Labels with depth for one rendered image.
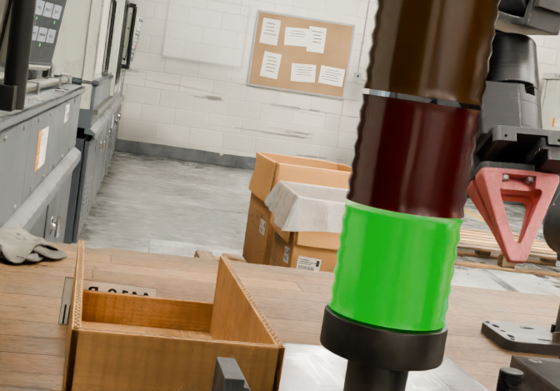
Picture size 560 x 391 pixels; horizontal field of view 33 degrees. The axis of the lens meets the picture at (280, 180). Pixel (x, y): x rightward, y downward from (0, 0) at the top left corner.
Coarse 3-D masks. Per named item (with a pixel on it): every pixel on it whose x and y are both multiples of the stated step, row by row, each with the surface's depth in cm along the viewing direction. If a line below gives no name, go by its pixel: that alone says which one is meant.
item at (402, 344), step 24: (336, 312) 30; (336, 336) 29; (360, 336) 29; (384, 336) 28; (408, 336) 28; (432, 336) 29; (360, 360) 29; (384, 360) 28; (408, 360) 28; (432, 360) 29; (360, 384) 30; (384, 384) 29
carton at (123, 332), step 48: (96, 288) 76; (144, 288) 77; (240, 288) 67; (96, 336) 51; (144, 336) 52; (192, 336) 76; (240, 336) 65; (96, 384) 52; (144, 384) 52; (192, 384) 53
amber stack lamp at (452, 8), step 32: (384, 0) 28; (416, 0) 28; (448, 0) 27; (480, 0) 28; (384, 32) 28; (416, 32) 28; (448, 32) 27; (480, 32) 28; (384, 64) 28; (416, 64) 28; (448, 64) 28; (480, 64) 28; (448, 96) 28; (480, 96) 29
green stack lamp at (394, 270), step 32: (352, 224) 29; (384, 224) 28; (416, 224) 28; (448, 224) 28; (352, 256) 29; (384, 256) 28; (416, 256) 28; (448, 256) 29; (352, 288) 29; (384, 288) 28; (416, 288) 28; (448, 288) 29; (384, 320) 28; (416, 320) 29
